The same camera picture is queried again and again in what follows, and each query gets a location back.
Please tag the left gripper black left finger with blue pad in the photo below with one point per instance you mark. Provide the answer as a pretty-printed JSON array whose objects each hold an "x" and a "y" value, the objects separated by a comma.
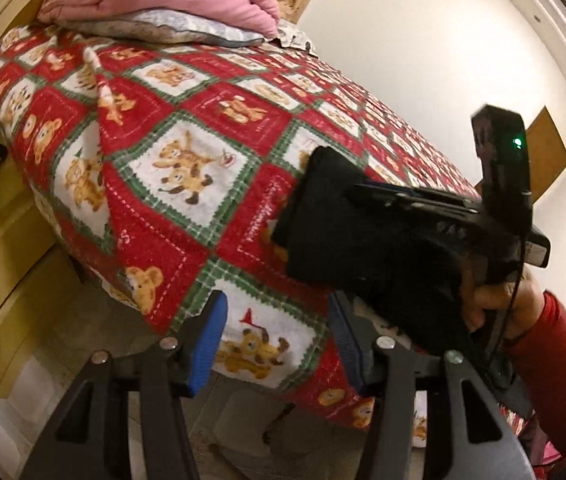
[{"x": 87, "y": 436}]

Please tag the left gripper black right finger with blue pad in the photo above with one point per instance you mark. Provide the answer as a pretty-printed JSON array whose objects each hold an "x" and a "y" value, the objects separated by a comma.
[{"x": 467, "y": 436}]

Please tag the black pants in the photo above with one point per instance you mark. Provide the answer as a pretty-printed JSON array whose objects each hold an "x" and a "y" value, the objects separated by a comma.
[{"x": 337, "y": 235}]

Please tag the red sleeved right forearm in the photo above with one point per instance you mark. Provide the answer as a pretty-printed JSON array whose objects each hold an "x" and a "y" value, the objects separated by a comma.
[{"x": 539, "y": 357}]

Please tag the person's right hand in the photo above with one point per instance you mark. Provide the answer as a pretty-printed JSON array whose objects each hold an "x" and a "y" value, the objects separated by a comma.
[{"x": 523, "y": 300}]

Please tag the brown wooden door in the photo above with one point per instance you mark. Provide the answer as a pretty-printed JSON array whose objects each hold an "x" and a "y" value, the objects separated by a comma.
[{"x": 548, "y": 152}]

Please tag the red teddy bear bedspread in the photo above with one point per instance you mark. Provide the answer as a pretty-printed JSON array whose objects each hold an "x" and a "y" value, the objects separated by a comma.
[{"x": 162, "y": 170}]

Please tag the grey patterned pillow far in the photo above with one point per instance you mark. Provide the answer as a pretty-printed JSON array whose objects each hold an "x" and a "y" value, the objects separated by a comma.
[{"x": 290, "y": 36}]

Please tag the grey white pillow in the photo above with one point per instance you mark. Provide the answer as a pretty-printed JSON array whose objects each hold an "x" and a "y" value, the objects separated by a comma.
[{"x": 163, "y": 26}]

